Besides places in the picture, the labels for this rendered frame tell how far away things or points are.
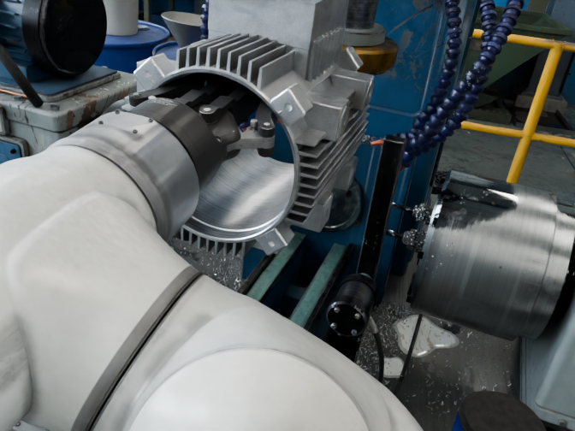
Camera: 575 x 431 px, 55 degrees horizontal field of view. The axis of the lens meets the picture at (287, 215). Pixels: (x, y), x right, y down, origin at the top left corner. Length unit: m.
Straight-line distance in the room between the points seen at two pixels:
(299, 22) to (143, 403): 0.36
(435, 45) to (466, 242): 0.41
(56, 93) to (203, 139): 0.73
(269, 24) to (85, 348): 0.35
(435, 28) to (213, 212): 0.67
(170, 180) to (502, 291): 0.62
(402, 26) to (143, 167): 0.83
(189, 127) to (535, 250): 0.60
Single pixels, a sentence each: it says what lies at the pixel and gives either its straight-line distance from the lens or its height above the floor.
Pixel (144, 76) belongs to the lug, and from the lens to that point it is 0.49.
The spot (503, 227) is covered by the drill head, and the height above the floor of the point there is 1.14.
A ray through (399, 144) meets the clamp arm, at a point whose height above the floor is 1.25.
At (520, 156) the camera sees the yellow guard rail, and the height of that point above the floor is 0.44.
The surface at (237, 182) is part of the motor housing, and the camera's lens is 0.61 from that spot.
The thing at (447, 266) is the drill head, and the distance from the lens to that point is 0.86.
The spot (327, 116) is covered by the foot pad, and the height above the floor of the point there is 1.36.
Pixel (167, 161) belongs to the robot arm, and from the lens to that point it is 0.34.
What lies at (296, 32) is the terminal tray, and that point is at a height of 1.42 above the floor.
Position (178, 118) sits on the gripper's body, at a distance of 0.38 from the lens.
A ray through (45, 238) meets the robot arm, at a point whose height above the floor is 1.38.
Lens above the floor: 1.52
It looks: 30 degrees down
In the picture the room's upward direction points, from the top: 7 degrees clockwise
